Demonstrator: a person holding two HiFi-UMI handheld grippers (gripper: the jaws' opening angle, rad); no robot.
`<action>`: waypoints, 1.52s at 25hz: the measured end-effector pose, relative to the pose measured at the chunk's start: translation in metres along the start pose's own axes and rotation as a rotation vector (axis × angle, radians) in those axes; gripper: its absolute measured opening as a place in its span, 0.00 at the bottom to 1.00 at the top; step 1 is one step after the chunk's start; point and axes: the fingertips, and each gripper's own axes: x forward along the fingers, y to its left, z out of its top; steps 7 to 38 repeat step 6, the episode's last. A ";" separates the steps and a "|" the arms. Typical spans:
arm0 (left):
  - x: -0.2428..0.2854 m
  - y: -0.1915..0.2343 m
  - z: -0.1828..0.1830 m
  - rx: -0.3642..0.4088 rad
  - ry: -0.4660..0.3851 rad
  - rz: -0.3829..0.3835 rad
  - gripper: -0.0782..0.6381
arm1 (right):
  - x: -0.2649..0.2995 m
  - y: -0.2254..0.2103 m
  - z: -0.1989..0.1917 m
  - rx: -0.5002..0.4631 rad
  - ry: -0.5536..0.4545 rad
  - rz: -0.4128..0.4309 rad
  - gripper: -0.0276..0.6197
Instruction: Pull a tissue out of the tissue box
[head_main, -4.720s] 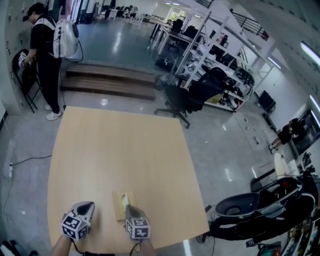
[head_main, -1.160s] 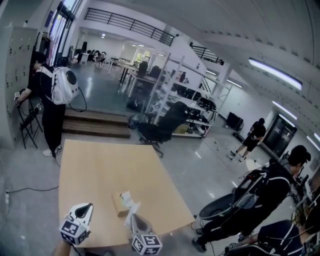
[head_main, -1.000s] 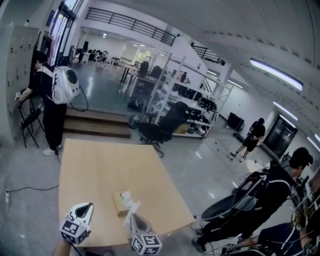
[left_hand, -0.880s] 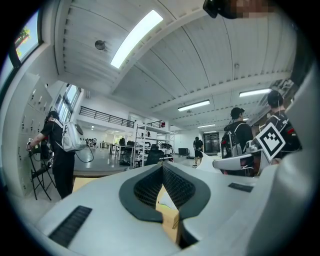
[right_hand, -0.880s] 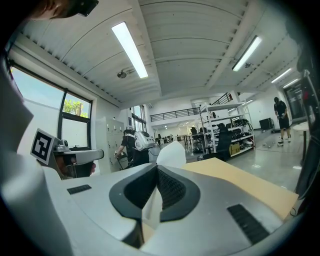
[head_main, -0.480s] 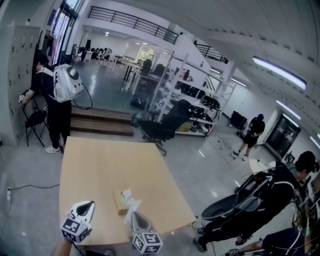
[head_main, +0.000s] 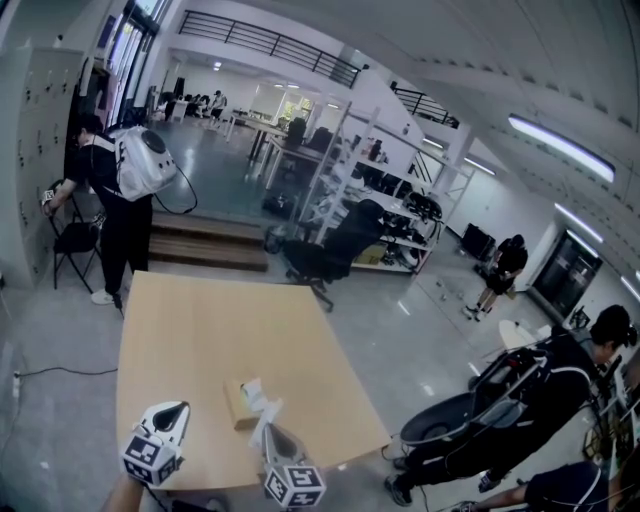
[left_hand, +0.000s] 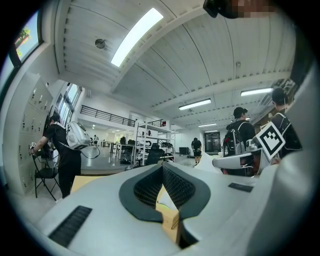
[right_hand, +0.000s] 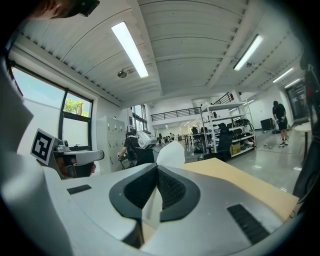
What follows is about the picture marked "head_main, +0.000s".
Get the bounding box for black folding chair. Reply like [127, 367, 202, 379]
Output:
[46, 178, 103, 295]

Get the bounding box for black office chair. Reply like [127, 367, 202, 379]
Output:
[281, 198, 387, 313]

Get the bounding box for black floor cable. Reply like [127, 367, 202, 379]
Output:
[17, 365, 119, 379]

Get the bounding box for white hard-shell backpack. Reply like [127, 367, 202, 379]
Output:
[106, 125, 180, 203]

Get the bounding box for grey metal lockers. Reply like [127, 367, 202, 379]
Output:
[0, 46, 85, 289]

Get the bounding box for black round hard-shell backpack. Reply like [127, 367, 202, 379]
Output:
[399, 388, 504, 447]

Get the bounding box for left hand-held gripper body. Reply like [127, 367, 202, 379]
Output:
[123, 399, 192, 487]

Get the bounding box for long ceiling light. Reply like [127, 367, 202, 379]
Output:
[553, 202, 606, 245]
[507, 113, 616, 184]

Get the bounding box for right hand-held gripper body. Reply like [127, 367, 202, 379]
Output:
[259, 421, 327, 509]

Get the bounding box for black glass cabinet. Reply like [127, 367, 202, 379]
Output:
[530, 228, 603, 317]

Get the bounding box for white tissue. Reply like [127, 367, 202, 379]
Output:
[239, 378, 265, 412]

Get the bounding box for black mezzanine railing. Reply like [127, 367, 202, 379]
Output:
[177, 9, 363, 90]

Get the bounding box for tan cardboard tissue box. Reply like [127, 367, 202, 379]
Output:
[222, 377, 267, 432]

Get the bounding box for wooden platform steps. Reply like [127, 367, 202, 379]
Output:
[147, 209, 270, 274]

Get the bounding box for white-legged work table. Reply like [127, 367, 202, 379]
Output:
[247, 122, 341, 190]

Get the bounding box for white metal shelf rack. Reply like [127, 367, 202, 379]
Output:
[298, 98, 477, 275]

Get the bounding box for person's left forearm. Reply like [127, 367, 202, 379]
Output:
[101, 471, 151, 512]

